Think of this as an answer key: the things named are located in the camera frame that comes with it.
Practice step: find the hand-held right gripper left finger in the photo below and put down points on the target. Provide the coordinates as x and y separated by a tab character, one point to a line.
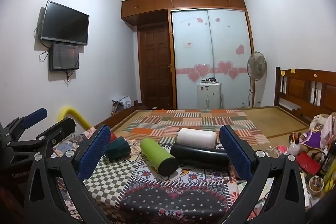
94	153

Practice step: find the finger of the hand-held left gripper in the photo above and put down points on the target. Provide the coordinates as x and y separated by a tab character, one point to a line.
34	117
59	130

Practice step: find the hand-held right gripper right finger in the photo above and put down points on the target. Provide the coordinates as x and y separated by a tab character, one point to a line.
236	153

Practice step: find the dark green cup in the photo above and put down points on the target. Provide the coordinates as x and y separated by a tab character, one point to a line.
118	152

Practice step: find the red cup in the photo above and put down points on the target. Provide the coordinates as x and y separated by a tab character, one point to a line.
113	137

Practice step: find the clear glass cup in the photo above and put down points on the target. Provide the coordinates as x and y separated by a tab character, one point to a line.
316	183

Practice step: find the yellow curved pipe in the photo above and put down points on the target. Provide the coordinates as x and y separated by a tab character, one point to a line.
72	115

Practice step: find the green checkered cloth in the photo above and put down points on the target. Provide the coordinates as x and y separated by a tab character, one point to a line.
110	182

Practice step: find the black tumbler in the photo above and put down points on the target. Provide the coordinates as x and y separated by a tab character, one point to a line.
199	156

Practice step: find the white tumbler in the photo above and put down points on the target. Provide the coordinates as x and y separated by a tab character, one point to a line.
197	137

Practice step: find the woven bamboo bed mat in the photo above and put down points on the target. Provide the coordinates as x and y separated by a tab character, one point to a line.
273	119

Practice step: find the paper bag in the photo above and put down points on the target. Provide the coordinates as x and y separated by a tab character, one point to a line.
121	104

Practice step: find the striped patchwork blanket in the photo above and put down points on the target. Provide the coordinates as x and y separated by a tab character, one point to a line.
189	121

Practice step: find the white squeeze bottle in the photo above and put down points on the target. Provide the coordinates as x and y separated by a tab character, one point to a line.
294	148

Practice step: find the white small cabinet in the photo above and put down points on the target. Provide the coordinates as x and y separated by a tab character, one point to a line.
209	96

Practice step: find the lime green tumbler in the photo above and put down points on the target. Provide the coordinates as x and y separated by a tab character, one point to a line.
158	158

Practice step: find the red box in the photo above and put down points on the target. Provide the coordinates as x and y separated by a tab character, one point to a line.
309	163

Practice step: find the stuffed toy in purple dress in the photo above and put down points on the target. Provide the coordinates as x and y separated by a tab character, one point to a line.
315	132

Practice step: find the standing electric fan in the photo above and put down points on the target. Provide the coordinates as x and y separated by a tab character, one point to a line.
256	66

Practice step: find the yellow green bottle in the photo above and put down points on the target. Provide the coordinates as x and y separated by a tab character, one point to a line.
330	169

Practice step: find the pink plastic bag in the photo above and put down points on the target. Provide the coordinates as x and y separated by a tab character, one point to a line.
329	128

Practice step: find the sliding wardrobe with heart stickers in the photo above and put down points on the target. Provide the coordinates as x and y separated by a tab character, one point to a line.
210	56

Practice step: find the brown wooden door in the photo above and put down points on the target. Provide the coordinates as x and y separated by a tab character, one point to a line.
155	66

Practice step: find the wooden overhead cabinet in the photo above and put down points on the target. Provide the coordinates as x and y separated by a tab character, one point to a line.
183	2

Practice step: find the small wall-mounted monitor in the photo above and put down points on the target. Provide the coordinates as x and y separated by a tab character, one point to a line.
64	56

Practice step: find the wall-mounted black television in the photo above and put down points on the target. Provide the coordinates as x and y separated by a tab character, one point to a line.
65	23

